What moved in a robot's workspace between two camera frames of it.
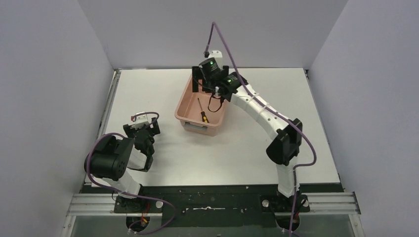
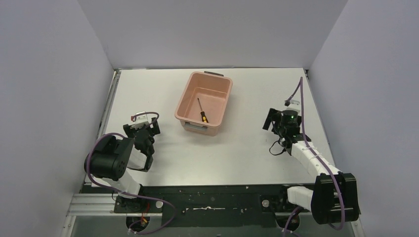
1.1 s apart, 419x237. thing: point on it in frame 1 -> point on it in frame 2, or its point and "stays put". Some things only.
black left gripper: (144, 131) stays put
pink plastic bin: (201, 113) stays put
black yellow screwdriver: (204, 118) stays put
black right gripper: (196, 74) -> (274, 115)
